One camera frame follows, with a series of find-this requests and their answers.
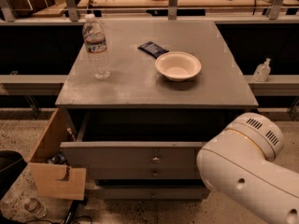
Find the clear plastic water bottle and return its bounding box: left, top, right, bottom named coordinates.
left=82, top=14, right=110, bottom=80

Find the dark blue snack packet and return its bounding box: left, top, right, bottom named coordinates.
left=138, top=41, right=168, bottom=59

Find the trash in cardboard box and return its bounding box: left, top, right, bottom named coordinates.
left=47, top=151, right=67, bottom=164

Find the empty plastic bottle on floor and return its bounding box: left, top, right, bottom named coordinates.
left=23, top=198, right=47, bottom=218

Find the grey drawer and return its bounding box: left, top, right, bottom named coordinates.
left=94, top=186, right=209, bottom=200
left=90, top=168, right=199, bottom=179
left=61, top=109, right=209, bottom=170

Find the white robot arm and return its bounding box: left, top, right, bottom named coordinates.
left=196, top=113, right=299, bottom=224

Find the grey middle drawer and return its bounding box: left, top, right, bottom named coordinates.
left=90, top=168, right=199, bottom=179

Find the grey top drawer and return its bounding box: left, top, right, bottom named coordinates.
left=61, top=109, right=209, bottom=170

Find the hand sanitizer bottle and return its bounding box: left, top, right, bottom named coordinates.
left=253, top=58, right=271, bottom=82

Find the grey drawer cabinet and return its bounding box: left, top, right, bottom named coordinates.
left=56, top=20, right=257, bottom=188

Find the cardboard box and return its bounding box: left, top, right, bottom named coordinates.
left=29, top=109, right=86, bottom=200

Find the grey metal railing frame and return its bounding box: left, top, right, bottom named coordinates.
left=0, top=0, right=299, bottom=26

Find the white paper bowl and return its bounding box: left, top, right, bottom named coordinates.
left=155, top=51, right=202, bottom=82

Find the grey bottom drawer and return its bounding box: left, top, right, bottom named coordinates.
left=94, top=186, right=209, bottom=200

